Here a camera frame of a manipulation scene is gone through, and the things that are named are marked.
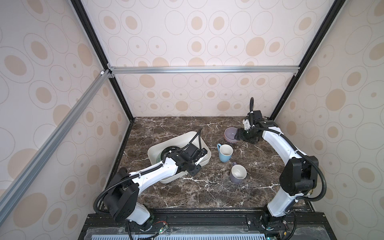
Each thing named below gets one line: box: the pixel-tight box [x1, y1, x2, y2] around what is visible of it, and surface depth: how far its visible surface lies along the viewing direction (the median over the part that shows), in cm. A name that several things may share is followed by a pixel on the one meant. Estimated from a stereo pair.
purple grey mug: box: [230, 162, 247, 184], surface depth 87 cm
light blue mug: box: [217, 143, 234, 163], surface depth 94 cm
